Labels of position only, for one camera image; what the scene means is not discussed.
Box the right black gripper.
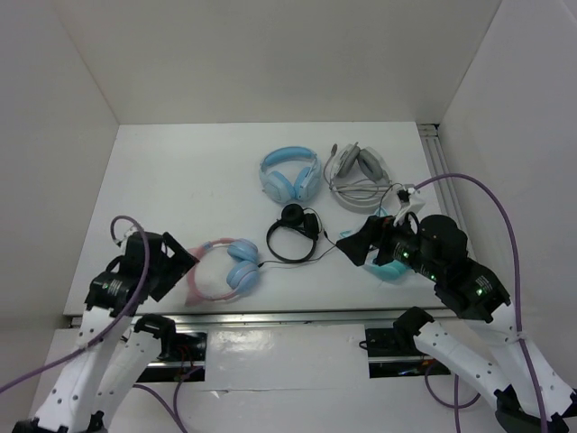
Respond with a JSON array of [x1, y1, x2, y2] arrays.
[[334, 207, 439, 278]]

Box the black headphone audio cable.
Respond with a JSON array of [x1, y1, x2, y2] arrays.
[[257, 229, 357, 272]]

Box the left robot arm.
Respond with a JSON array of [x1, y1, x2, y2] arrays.
[[13, 233, 198, 432]]

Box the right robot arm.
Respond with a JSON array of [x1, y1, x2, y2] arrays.
[[336, 215, 576, 432]]

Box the white teal cat-ear headphones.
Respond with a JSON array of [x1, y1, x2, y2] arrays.
[[339, 206, 409, 282]]

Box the small black on-ear headphones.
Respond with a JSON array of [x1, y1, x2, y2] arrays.
[[265, 203, 324, 263]]

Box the light blue over-ear headphones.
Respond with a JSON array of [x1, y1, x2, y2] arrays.
[[259, 146, 323, 204]]

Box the white grey gaming headset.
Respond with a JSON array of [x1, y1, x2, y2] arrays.
[[323, 142, 394, 214]]

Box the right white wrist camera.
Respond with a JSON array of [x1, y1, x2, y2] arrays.
[[393, 184, 426, 226]]

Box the aluminium rail front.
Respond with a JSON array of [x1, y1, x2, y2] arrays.
[[67, 310, 452, 328]]

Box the aluminium rail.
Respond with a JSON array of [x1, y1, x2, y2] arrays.
[[417, 124, 467, 231], [67, 310, 452, 328]]

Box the aluminium rail right side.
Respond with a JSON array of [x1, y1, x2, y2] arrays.
[[417, 124, 467, 231]]

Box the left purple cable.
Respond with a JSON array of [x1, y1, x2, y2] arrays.
[[0, 215, 190, 433]]

